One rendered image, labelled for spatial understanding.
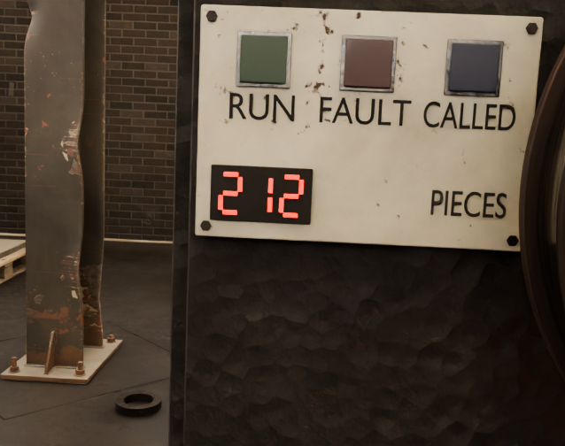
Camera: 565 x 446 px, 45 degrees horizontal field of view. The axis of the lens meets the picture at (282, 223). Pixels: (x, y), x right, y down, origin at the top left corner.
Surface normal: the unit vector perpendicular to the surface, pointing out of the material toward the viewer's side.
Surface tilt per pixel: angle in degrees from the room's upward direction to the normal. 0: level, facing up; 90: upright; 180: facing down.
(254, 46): 90
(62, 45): 90
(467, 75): 90
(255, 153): 90
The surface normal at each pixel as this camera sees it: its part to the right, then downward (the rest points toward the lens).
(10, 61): -0.04, 0.14
